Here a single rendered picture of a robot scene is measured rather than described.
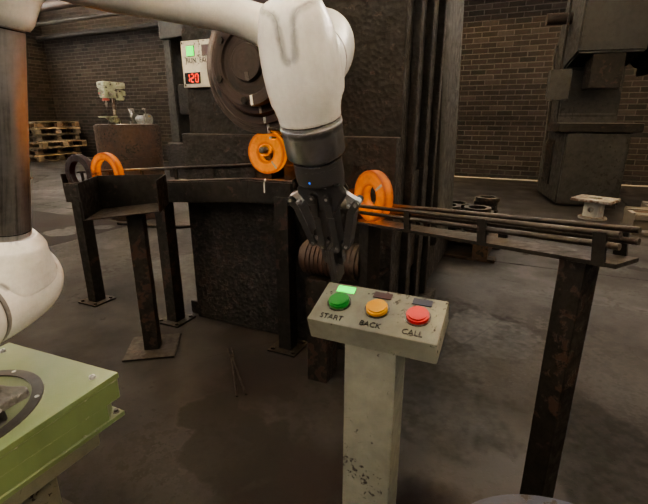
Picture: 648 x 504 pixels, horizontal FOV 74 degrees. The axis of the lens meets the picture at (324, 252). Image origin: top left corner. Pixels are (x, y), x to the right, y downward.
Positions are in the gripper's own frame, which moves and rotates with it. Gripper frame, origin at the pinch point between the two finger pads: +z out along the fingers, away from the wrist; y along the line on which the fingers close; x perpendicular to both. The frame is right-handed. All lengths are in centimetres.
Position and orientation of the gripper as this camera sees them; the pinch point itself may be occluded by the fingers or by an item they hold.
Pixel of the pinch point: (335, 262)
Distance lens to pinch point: 76.7
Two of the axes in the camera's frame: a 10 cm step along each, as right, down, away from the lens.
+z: 1.5, 8.0, 5.8
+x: -3.9, 5.9, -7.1
